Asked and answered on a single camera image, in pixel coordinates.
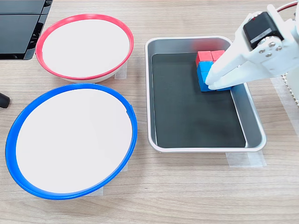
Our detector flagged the blue rimmed white dish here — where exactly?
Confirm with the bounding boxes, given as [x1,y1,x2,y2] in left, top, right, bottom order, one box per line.
[5,83,138,201]

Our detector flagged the white mesh grip mat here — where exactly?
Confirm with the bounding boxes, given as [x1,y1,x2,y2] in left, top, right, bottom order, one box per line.
[281,71,299,105]

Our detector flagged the black rounded foot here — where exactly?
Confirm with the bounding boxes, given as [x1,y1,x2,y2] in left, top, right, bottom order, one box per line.
[0,91,11,109]

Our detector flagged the red white servo cable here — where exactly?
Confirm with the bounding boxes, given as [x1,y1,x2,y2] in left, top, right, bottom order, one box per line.
[275,0,299,13]

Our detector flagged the red wooden cube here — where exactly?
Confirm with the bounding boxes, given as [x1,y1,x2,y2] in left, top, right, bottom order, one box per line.
[195,50,214,66]
[211,49,226,63]

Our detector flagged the silver metal tray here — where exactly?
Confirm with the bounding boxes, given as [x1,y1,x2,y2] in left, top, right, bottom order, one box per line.
[144,35,267,154]

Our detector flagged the black glossy device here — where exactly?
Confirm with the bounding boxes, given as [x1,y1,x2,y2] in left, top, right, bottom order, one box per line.
[0,0,54,61]

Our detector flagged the red rimmed white dish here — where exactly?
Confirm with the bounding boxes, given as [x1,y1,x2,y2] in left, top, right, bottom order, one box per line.
[35,13,135,84]

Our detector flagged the black tray liner mat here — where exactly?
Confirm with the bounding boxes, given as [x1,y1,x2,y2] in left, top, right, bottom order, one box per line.
[151,53,247,149]

